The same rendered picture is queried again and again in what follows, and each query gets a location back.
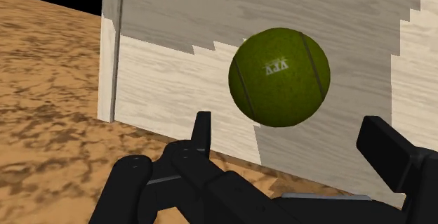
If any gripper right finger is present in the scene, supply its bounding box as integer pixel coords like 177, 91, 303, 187
355, 115, 438, 224

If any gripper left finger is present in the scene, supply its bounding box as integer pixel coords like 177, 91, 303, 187
88, 110, 299, 224

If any green tennis ball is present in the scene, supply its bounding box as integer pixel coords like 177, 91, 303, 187
227, 27, 331, 129

